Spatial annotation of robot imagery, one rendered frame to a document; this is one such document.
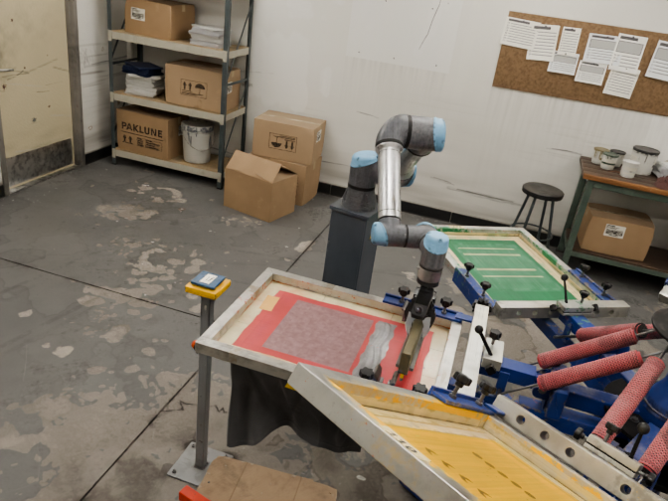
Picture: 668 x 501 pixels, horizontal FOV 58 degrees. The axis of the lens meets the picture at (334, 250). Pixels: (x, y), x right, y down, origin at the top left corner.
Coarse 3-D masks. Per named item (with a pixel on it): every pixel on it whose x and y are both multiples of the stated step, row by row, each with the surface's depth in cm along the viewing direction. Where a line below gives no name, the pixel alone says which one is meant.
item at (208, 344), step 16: (272, 272) 238; (288, 272) 239; (256, 288) 225; (304, 288) 236; (320, 288) 233; (336, 288) 233; (240, 304) 214; (368, 304) 230; (384, 304) 228; (224, 320) 203; (448, 320) 222; (208, 336) 194; (448, 336) 212; (208, 352) 190; (224, 352) 188; (240, 352) 188; (448, 352) 203; (256, 368) 187; (272, 368) 185; (288, 368) 184; (448, 368) 195
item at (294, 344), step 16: (256, 320) 212; (272, 320) 213; (240, 336) 202; (256, 336) 203; (272, 336) 205; (288, 336) 206; (304, 336) 207; (320, 336) 208; (272, 352) 196; (288, 352) 198; (304, 352) 199; (320, 352) 200; (336, 352) 201; (352, 352) 202; (336, 368) 193; (352, 368) 194; (384, 368) 196; (416, 368) 199; (400, 384) 190; (416, 384) 191
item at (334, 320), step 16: (288, 304) 224; (304, 304) 226; (320, 304) 227; (288, 320) 215; (304, 320) 216; (320, 320) 217; (336, 320) 219; (352, 320) 220; (368, 320) 221; (384, 320) 223; (336, 336) 209; (352, 336) 211; (368, 336) 212; (400, 336) 214
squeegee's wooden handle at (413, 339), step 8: (416, 320) 197; (416, 328) 192; (408, 336) 189; (416, 336) 188; (408, 344) 184; (416, 344) 188; (408, 352) 180; (400, 360) 181; (408, 360) 180; (400, 368) 182; (408, 368) 181
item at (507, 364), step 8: (504, 360) 194; (512, 360) 194; (480, 368) 193; (504, 368) 190; (512, 368) 190; (520, 368) 191; (528, 368) 192; (536, 368) 192; (488, 376) 193; (496, 376) 192; (512, 376) 191; (520, 376) 190; (528, 376) 189; (536, 376) 189; (520, 384) 191; (528, 384) 190
